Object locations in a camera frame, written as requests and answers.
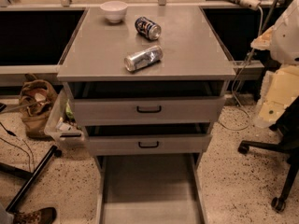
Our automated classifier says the clear plastic bin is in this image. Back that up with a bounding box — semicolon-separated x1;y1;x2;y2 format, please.
44;90;84;147

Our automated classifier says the brown canvas bag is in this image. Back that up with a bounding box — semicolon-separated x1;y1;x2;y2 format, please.
19;74;58;140

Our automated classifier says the middle grey drawer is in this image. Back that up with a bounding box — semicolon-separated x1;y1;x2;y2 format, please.
86;123;212;155

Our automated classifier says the silver redbull can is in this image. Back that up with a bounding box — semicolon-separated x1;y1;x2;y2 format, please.
124;45;164;72

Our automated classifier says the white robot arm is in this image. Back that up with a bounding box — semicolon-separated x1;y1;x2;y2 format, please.
270;0;299;65

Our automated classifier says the brown boot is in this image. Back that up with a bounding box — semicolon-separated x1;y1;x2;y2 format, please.
13;207;57;224

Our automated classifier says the grey cable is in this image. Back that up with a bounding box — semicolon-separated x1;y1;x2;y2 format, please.
218;6;264;133

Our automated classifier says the white ceramic bowl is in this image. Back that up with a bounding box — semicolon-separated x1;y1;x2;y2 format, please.
100;1;128;23

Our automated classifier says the top grey drawer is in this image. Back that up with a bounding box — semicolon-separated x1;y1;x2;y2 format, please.
69;81;225;126

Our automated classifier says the black office chair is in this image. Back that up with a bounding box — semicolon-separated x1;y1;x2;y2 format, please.
238;97;299;212

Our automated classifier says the grey drawer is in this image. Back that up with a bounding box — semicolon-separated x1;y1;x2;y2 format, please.
69;81;225;126
95;154;208;224
86;123;212;155

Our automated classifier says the grey drawer cabinet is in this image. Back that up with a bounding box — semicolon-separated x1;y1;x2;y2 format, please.
58;6;235;162

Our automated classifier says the bottom grey drawer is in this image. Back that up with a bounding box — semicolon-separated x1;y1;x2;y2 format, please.
95;154;208;224

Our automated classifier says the black metal stand leg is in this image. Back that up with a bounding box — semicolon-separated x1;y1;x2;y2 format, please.
0;146;62;212

